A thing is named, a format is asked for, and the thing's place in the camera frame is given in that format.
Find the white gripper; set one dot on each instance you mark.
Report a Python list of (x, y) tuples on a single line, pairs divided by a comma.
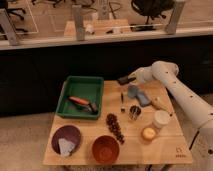
[(143, 75)]

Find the black eraser block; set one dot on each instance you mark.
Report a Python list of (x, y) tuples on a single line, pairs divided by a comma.
[(125, 80)]

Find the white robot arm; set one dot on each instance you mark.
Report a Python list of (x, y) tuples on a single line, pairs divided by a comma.
[(198, 111)]

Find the green plastic tray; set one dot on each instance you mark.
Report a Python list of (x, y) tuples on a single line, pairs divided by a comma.
[(85, 87)]

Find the blue cloth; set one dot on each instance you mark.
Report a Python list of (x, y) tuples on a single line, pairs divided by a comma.
[(134, 92)]

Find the small metal cup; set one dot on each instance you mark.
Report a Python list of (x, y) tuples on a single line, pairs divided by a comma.
[(134, 112)]

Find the metal fork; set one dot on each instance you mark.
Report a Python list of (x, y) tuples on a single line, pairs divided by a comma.
[(122, 103)]

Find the bunch of dark grapes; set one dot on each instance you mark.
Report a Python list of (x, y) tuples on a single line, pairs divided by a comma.
[(114, 127)]

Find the yellow round container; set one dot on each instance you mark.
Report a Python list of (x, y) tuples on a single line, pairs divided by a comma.
[(148, 133)]

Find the black office chair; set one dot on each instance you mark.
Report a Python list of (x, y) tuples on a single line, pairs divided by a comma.
[(152, 8)]

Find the orange brown bowl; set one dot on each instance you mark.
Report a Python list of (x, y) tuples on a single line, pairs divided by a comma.
[(105, 149)]

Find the crumpled white paper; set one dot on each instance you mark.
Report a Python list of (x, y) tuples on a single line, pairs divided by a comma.
[(65, 147)]

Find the wooden handled tool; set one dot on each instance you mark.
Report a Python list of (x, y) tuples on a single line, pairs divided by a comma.
[(158, 104)]

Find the red handled brush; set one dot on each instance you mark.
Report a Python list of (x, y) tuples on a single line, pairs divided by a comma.
[(84, 103)]

